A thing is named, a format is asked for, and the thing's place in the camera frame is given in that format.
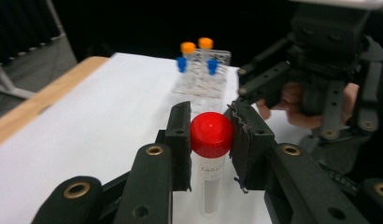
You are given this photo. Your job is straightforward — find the blue cap test tube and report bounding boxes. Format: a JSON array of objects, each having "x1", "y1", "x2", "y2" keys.
[
  {"x1": 176, "y1": 56, "x2": 190, "y2": 85},
  {"x1": 206, "y1": 59, "x2": 220, "y2": 91}
]

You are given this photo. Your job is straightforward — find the white metal stand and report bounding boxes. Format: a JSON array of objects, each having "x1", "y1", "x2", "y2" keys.
[{"x1": 0, "y1": 0, "x2": 67, "y2": 101}]

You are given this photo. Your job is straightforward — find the clear plastic tube rack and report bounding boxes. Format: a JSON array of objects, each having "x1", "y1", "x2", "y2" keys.
[{"x1": 172, "y1": 48, "x2": 233, "y2": 108}]

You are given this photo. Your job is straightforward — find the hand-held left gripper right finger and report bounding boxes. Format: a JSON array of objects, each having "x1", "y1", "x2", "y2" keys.
[{"x1": 227, "y1": 100, "x2": 368, "y2": 224}]

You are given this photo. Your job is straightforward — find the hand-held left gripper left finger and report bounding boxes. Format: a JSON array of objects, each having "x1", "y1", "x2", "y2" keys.
[{"x1": 113, "y1": 101, "x2": 192, "y2": 224}]

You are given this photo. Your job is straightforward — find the red cap test tube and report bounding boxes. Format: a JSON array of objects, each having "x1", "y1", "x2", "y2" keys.
[{"x1": 190, "y1": 111, "x2": 234, "y2": 219}]

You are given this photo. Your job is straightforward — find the white table board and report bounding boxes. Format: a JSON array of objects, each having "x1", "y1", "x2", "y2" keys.
[{"x1": 0, "y1": 51, "x2": 312, "y2": 224}]

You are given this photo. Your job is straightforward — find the orange cap test tube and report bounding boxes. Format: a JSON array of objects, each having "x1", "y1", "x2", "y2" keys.
[
  {"x1": 180, "y1": 41, "x2": 197, "y2": 63},
  {"x1": 197, "y1": 36, "x2": 215, "y2": 62}
]

